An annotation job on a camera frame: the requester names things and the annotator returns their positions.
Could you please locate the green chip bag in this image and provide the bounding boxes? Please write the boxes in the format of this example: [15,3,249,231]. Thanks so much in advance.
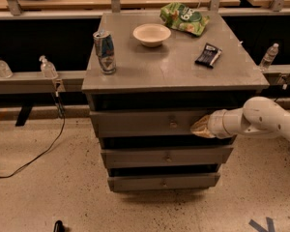
[159,2,210,37]

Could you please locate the black floor cable left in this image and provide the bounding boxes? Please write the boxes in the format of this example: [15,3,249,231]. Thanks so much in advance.
[0,90,67,181]

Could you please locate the grey wooden drawer cabinet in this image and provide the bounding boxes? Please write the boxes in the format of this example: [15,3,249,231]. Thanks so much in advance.
[81,11,270,193]

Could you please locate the grey metal shelf rail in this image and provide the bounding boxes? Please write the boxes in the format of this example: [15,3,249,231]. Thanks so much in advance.
[0,71,86,95]

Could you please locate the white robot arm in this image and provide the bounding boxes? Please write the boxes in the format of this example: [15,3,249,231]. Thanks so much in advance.
[190,97,290,142]

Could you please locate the clear water bottle right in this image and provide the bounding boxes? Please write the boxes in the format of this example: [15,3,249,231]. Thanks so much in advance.
[259,43,279,72]

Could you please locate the grey bottom drawer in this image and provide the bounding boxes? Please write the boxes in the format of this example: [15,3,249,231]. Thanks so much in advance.
[107,173,220,192]

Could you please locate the grey drawer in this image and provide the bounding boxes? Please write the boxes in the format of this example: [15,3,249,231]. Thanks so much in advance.
[107,173,220,192]
[101,145,233,169]
[90,108,214,138]

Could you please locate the black snack packet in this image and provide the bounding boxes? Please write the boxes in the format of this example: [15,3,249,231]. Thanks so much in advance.
[194,43,222,69]

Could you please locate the grey middle drawer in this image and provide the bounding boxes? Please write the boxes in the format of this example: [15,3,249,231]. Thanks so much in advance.
[101,145,233,169]

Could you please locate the crushed blue silver can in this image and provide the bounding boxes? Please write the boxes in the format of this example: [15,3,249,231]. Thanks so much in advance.
[93,30,116,74]

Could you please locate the grey top drawer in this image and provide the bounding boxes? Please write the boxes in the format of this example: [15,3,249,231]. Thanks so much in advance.
[90,108,214,138]

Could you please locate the clear bottle with pump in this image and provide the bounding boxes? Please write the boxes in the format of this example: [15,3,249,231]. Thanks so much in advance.
[40,55,58,79]

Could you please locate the black object bottom edge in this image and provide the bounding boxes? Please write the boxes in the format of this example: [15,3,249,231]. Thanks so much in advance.
[53,220,65,232]

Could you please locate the white ceramic bowl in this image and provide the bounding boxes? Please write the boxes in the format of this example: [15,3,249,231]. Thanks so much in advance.
[132,23,171,47]

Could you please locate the clear bottle far left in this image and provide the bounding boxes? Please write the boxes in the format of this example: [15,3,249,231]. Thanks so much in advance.
[0,60,13,78]

